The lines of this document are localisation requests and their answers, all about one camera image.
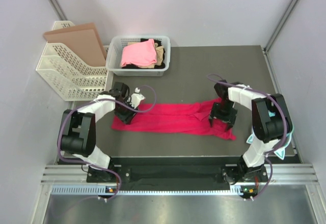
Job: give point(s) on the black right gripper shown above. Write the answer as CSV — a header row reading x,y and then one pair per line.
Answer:
x,y
215,113

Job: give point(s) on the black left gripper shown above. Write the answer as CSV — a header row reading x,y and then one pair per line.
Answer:
x,y
128,118

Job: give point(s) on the red t shirt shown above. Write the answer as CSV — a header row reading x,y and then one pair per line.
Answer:
x,y
178,118

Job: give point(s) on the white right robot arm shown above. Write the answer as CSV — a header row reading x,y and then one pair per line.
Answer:
x,y
254,100

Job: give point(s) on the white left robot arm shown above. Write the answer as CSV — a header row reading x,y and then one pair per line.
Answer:
x,y
79,131

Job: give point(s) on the light pink t shirt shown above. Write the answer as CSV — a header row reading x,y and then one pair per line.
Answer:
x,y
140,54

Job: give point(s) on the white plastic laundry basket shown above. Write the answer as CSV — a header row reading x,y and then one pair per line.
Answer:
x,y
114,55

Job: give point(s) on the cream mesh file organizer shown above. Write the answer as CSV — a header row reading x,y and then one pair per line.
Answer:
x,y
70,77

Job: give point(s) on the tan t shirt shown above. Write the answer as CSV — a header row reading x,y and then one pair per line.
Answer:
x,y
160,56

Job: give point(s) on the brown cardboard folder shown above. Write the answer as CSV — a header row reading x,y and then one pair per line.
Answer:
x,y
84,40

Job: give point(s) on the teal cat ear headphones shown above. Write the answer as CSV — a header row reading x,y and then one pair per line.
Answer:
x,y
282,147

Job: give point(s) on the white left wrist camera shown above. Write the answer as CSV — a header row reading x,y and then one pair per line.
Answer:
x,y
135,99

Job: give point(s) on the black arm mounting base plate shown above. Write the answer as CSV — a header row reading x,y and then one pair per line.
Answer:
x,y
183,173

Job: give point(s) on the white slotted cable duct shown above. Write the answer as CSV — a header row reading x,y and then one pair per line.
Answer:
x,y
108,189

